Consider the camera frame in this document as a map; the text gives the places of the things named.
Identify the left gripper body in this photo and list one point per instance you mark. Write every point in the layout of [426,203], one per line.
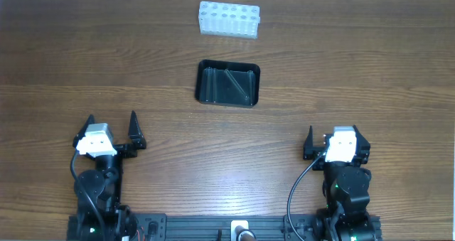
[126,150]

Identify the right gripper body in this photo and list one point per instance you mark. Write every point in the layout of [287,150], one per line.
[314,154]

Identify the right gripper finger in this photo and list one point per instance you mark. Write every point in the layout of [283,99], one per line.
[362,145]
[310,138]

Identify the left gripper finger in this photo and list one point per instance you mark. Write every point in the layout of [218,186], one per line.
[136,134]
[87,123]

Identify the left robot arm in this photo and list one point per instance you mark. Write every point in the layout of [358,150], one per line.
[90,186]

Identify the black tray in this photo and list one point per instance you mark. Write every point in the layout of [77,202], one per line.
[227,91]

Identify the white test tube rack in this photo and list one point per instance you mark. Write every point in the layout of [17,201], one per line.
[229,27]

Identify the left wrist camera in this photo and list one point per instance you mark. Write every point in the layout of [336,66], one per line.
[96,141]

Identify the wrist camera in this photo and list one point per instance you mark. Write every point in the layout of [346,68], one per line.
[96,141]
[340,145]

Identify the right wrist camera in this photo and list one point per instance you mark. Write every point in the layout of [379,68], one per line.
[340,145]

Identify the mounting rail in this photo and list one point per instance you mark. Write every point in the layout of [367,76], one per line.
[199,228]

